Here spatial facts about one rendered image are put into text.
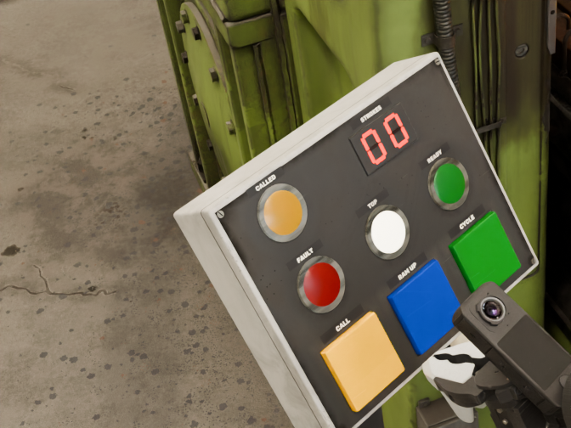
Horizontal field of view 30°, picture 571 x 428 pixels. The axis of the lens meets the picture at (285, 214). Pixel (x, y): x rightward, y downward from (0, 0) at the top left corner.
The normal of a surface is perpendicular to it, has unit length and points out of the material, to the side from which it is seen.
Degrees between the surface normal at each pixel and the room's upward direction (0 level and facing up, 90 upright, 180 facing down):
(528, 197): 90
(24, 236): 0
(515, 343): 30
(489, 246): 60
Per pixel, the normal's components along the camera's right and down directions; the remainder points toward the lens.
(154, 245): -0.14, -0.76
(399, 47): 0.32, 0.58
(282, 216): 0.52, -0.03
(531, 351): 0.19, -0.44
